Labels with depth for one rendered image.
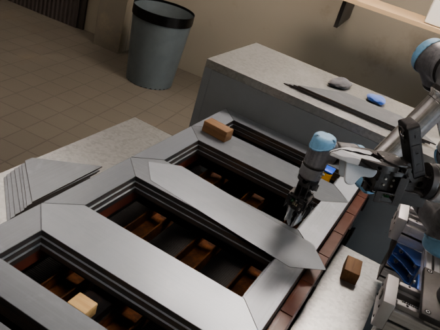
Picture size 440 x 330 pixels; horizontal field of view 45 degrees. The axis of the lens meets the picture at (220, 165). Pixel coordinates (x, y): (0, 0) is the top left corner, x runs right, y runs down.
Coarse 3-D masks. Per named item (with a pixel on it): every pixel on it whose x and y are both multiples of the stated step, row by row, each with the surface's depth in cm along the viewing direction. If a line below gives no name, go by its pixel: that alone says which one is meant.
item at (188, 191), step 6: (192, 180) 193; (198, 180) 194; (204, 180) 195; (180, 186) 187; (186, 186) 188; (192, 186) 189; (198, 186) 190; (204, 186) 191; (210, 186) 193; (174, 192) 182; (180, 192) 183; (186, 192) 184; (192, 192) 186; (198, 192) 187; (204, 192) 188; (180, 198) 180; (186, 198) 181; (192, 198) 182
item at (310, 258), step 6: (312, 246) 177; (306, 252) 173; (312, 252) 174; (300, 258) 169; (306, 258) 170; (312, 258) 171; (318, 258) 172; (294, 264) 165; (300, 264) 166; (306, 264) 167; (312, 264) 168
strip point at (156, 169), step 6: (150, 162) 196; (156, 162) 197; (150, 168) 192; (156, 168) 193; (162, 168) 194; (168, 168) 195; (174, 168) 197; (150, 174) 189; (156, 174) 190; (162, 174) 191
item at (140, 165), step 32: (160, 160) 199; (224, 160) 219; (128, 192) 183; (160, 192) 182; (288, 192) 210; (192, 224) 179; (0, 256) 137; (64, 256) 146; (256, 256) 171; (128, 288) 140; (32, 320) 122; (160, 320) 136
